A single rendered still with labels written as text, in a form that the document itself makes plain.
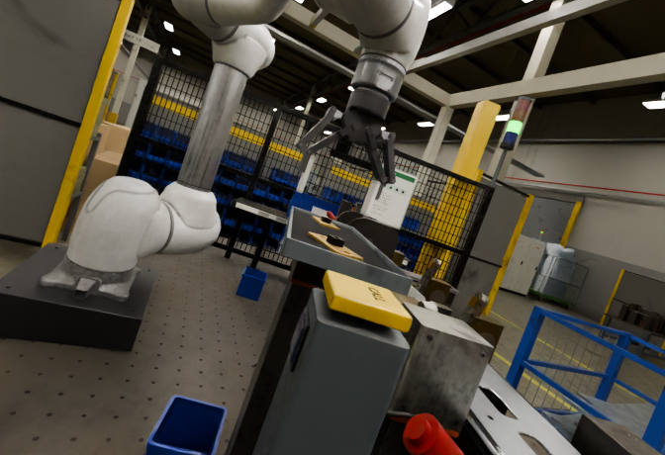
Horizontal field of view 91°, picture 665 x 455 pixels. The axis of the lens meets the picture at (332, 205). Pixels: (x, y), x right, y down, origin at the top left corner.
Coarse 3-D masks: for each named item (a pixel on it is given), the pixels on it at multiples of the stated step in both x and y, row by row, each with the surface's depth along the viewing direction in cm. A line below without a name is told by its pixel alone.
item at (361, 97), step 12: (360, 96) 58; (372, 96) 58; (348, 108) 60; (360, 108) 58; (372, 108) 58; (384, 108) 59; (348, 120) 60; (360, 120) 60; (372, 120) 61; (384, 120) 61; (360, 132) 60; (360, 144) 61
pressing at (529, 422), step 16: (480, 384) 56; (496, 384) 58; (480, 400) 50; (512, 400) 54; (480, 416) 45; (496, 416) 47; (528, 416) 51; (480, 432) 41; (496, 432) 43; (512, 432) 44; (528, 432) 46; (544, 432) 48; (480, 448) 40; (496, 448) 39; (512, 448) 41; (528, 448) 42; (544, 448) 44; (560, 448) 45; (576, 448) 47
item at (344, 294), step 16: (336, 288) 23; (352, 288) 25; (368, 288) 26; (336, 304) 22; (352, 304) 22; (368, 304) 23; (384, 304) 24; (400, 304) 25; (368, 320) 24; (384, 320) 23; (400, 320) 23
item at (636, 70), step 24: (432, 0) 323; (456, 0) 306; (360, 48) 474; (576, 72) 378; (600, 72) 354; (624, 72) 332; (648, 72) 314; (432, 96) 556; (456, 96) 556; (480, 96) 506; (504, 96) 464; (528, 96) 435
